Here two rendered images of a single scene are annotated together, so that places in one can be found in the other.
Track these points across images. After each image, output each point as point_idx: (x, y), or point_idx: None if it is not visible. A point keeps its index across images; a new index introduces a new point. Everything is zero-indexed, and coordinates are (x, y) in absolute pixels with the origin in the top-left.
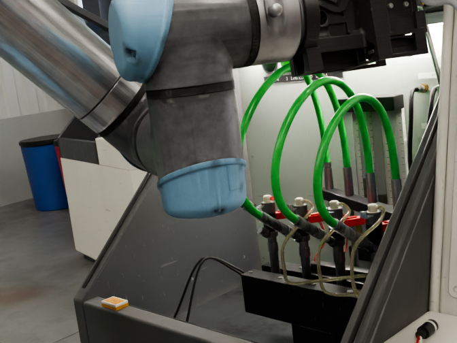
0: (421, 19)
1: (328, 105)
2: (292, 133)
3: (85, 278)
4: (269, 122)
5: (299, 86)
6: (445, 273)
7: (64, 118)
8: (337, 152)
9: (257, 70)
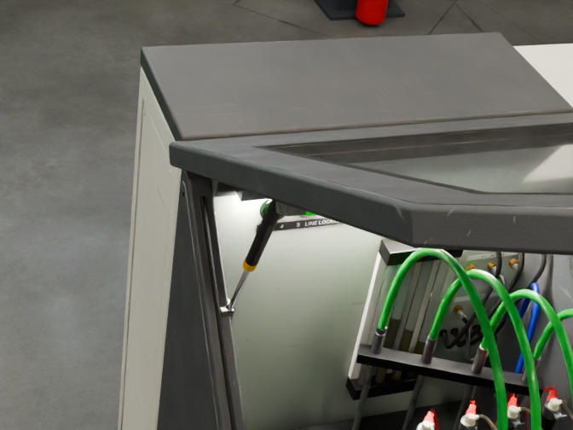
0: None
1: (354, 248)
2: (285, 285)
3: None
4: (249, 277)
5: (315, 231)
6: None
7: None
8: (350, 295)
9: (246, 217)
